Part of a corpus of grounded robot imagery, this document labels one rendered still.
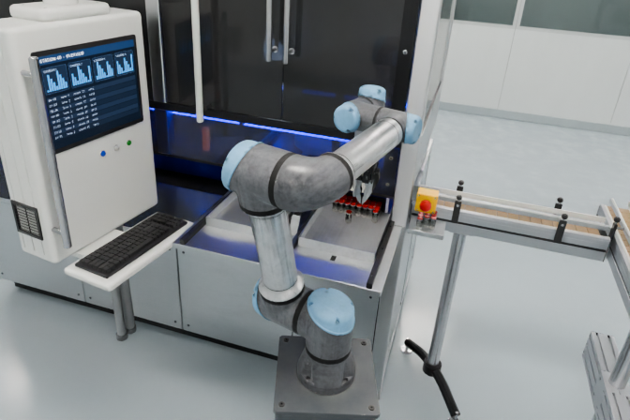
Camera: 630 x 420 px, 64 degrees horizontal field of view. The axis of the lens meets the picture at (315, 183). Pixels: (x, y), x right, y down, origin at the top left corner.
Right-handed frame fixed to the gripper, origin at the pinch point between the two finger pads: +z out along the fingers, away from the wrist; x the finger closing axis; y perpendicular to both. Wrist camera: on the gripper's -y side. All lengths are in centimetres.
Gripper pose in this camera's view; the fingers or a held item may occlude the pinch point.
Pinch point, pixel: (362, 198)
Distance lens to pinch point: 157.1
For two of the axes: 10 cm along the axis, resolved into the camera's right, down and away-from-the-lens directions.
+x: 9.6, 1.7, -2.4
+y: -2.9, 3.9, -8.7
